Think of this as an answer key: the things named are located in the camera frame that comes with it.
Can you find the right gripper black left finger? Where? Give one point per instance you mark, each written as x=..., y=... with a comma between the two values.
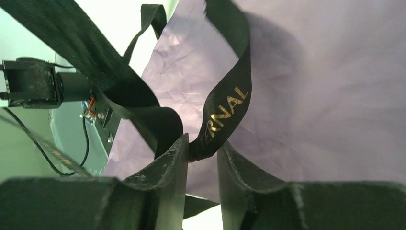
x=151, y=199

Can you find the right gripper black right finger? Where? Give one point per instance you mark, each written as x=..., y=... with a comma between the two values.
x=252, y=199

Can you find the purple pink wrapping paper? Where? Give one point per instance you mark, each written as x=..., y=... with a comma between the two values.
x=328, y=88

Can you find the black ribbon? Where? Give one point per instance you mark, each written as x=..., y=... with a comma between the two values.
x=66, y=28

